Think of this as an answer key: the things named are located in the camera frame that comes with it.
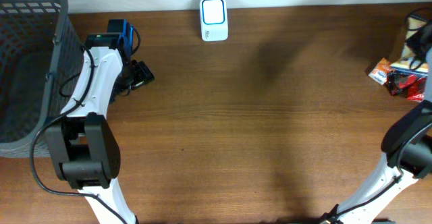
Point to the grey plastic mesh basket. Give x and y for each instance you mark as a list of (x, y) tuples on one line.
[(39, 51)]

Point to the beige snack bag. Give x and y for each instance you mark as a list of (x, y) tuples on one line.
[(416, 44)]

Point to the red candy bag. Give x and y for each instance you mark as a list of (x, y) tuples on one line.
[(416, 90)]

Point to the small orange tissue pack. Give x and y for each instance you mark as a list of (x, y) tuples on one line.
[(381, 71)]

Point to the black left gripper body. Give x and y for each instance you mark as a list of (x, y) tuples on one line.
[(136, 75)]

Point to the black and red snack packet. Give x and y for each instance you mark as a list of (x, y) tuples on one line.
[(397, 82)]

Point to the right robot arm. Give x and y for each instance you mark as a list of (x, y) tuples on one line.
[(406, 159)]

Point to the white barcode scanner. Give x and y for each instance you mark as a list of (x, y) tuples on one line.
[(213, 20)]

